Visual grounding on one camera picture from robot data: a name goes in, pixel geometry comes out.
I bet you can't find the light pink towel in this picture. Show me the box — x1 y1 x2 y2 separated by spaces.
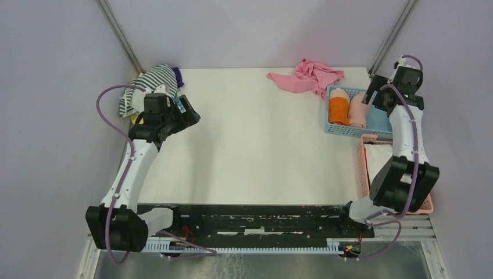
348 92 371 128

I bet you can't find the orange cartoon towel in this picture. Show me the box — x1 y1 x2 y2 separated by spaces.
328 88 350 126

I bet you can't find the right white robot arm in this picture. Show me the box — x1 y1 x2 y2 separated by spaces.
335 62 440 237

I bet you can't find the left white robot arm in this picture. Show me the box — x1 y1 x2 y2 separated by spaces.
85 93 201 252

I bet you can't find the teal patterned cloth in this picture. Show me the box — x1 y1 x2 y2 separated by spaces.
173 94 187 113

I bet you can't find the yellow cloth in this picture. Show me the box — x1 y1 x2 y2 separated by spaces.
130 114 144 124

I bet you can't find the striped cloth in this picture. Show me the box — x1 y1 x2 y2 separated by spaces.
118 64 180 118

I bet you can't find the purple cloth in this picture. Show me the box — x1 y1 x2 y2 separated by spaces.
172 67 184 88

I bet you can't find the blue plastic basket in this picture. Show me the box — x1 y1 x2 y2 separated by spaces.
324 99 392 141

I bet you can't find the pink crumpled towel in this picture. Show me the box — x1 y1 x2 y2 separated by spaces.
266 59 345 99

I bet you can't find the white cloth in basket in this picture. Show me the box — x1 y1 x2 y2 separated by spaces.
364 144 392 184

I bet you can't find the pink plastic basket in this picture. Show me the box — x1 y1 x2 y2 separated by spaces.
357 134 434 215

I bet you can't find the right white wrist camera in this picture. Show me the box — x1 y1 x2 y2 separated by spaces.
387 55 417 84

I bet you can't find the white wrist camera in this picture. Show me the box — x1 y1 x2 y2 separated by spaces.
153 84 168 94
387 55 417 84

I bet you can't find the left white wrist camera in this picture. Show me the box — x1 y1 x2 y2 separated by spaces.
153 84 168 94

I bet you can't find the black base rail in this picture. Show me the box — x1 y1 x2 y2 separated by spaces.
154 205 375 249

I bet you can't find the white slotted cable duct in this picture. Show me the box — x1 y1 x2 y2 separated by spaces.
141 238 361 256

